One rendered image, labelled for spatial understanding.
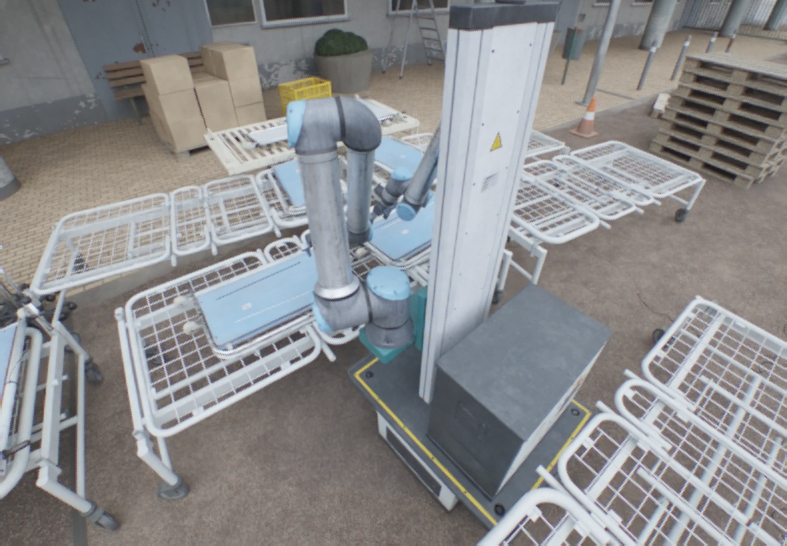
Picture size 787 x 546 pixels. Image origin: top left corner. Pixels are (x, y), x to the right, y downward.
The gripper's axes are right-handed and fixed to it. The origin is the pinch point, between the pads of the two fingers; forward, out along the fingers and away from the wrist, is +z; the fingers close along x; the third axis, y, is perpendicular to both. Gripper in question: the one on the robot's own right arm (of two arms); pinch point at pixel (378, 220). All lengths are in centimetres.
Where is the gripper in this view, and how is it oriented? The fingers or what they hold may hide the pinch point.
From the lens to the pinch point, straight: 193.5
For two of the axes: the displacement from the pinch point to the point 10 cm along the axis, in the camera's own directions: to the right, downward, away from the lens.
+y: 6.8, 6.9, -2.3
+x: 6.3, -3.9, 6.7
